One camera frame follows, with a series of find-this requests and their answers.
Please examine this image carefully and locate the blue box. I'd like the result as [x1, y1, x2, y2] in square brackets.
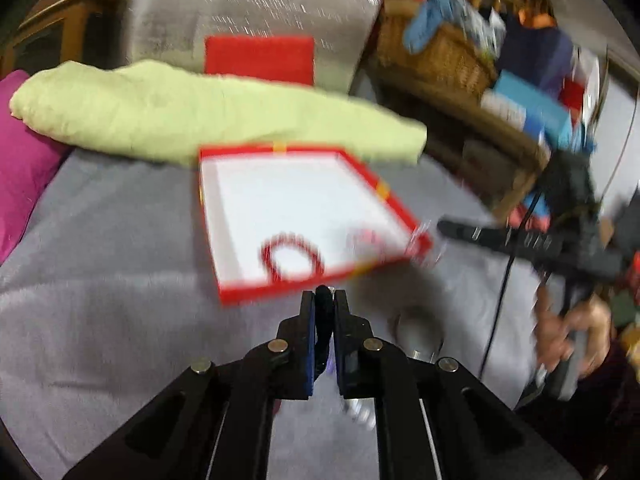
[481, 70, 583, 148]

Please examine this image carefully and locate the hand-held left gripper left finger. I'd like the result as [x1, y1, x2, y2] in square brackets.
[62, 290, 317, 480]

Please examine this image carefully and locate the small red cushion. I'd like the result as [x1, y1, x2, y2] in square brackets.
[205, 35, 316, 88]

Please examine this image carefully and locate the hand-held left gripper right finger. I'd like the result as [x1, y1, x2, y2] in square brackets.
[332, 289, 583, 480]

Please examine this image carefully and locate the wicker basket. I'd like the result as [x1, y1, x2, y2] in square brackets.
[376, 7, 499, 105]

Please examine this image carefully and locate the black cable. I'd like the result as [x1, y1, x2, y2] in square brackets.
[479, 187, 546, 378]

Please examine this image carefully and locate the wooden shelf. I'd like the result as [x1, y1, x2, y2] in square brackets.
[367, 57, 552, 222]

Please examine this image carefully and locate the person's right hand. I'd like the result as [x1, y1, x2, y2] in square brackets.
[532, 287, 615, 380]

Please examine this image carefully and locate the magenta pillow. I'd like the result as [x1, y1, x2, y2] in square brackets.
[0, 70, 71, 266]

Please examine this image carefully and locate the light green folded cloth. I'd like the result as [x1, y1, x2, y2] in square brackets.
[10, 60, 428, 168]

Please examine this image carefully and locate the blue cloth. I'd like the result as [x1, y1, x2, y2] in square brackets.
[403, 0, 468, 55]

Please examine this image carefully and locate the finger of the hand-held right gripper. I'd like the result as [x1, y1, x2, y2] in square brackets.
[437, 217, 566, 267]

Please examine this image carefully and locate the black loop keychain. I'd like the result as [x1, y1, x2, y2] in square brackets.
[314, 285, 337, 376]

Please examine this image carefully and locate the pink bead bracelet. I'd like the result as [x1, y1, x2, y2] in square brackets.
[344, 226, 387, 262]

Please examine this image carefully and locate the wooden cabinet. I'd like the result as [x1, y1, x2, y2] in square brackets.
[0, 0, 132, 80]

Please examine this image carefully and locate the red cardboard box tray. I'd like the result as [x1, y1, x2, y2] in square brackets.
[197, 142, 433, 307]

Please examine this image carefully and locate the silver foil insulation panel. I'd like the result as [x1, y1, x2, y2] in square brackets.
[122, 0, 385, 95]

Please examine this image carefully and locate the red bead bracelet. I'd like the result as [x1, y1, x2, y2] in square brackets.
[259, 232, 326, 282]

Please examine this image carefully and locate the grey blanket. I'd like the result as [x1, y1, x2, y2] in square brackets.
[0, 149, 568, 480]

